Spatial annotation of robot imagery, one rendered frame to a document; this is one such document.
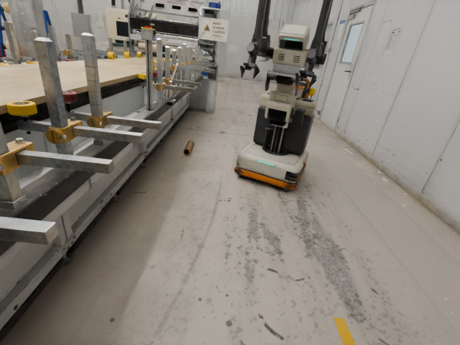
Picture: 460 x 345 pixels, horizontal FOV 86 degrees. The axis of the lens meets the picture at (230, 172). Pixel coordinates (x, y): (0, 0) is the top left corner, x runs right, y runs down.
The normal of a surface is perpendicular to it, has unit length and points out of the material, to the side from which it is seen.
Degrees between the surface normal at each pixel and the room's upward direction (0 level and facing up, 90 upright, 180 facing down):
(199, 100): 90
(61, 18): 90
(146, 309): 0
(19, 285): 0
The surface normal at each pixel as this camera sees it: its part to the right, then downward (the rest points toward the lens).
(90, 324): 0.11, -0.89
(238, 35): -0.02, 0.44
